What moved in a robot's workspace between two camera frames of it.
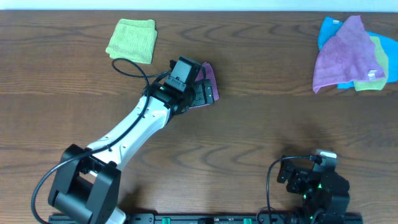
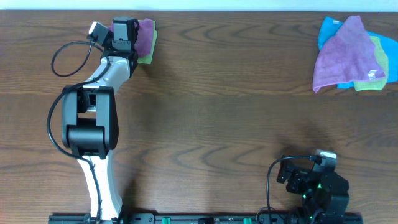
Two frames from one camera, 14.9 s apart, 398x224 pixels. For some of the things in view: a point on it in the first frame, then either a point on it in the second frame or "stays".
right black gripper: (299, 175) stays
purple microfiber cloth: (207, 73) → (143, 39)
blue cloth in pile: (331, 25) stays
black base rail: (234, 218) stays
